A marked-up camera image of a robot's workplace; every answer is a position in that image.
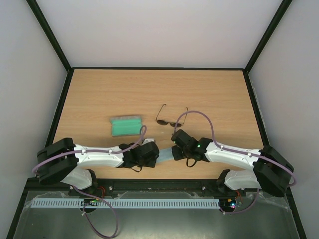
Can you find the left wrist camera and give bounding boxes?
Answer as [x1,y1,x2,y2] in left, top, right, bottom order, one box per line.
[142,138,155,145]

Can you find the left controller board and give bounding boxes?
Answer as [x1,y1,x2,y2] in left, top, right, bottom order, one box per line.
[79,198,103,208]

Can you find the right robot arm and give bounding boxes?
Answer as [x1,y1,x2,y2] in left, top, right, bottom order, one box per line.
[171,129,294,197]

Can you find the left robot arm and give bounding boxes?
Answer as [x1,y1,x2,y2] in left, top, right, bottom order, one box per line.
[33,138,160,190]

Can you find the controller board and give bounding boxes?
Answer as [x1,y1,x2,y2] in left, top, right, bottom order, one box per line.
[219,196,243,209]
[79,198,103,208]

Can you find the black aluminium frame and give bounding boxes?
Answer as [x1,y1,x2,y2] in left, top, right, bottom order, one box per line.
[6,0,307,239]

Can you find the light blue cleaning cloth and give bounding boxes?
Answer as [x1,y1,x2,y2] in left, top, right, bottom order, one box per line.
[156,147,174,164]

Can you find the light blue slotted cable duct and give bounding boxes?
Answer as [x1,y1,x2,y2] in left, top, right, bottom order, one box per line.
[30,198,220,209]

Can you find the right controller board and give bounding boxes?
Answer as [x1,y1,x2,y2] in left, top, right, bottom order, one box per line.
[219,196,243,209]

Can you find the dark round sunglasses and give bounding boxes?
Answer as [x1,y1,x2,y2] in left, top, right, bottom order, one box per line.
[155,104,188,128]

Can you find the grey glasses case green lining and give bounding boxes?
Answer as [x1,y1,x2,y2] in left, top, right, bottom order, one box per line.
[110,116,142,137]

